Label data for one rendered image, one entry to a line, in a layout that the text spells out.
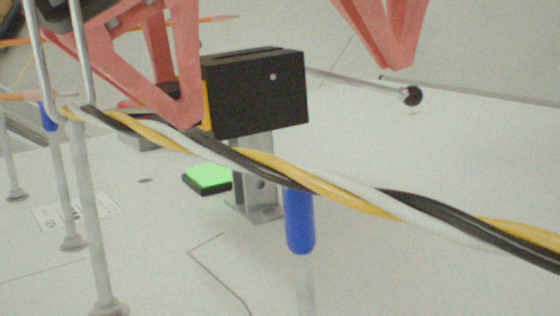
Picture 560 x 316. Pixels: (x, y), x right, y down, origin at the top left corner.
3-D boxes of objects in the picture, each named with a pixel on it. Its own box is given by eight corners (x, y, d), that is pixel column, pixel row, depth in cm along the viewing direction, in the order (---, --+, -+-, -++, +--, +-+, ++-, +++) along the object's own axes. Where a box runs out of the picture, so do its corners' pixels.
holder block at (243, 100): (310, 123, 37) (304, 50, 35) (215, 143, 34) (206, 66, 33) (276, 111, 40) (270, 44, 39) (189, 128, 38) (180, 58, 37)
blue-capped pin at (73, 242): (90, 247, 35) (61, 88, 33) (62, 255, 35) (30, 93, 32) (85, 238, 37) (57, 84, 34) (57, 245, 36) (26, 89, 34)
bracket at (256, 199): (293, 215, 37) (285, 129, 36) (254, 226, 36) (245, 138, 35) (259, 193, 41) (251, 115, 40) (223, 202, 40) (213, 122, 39)
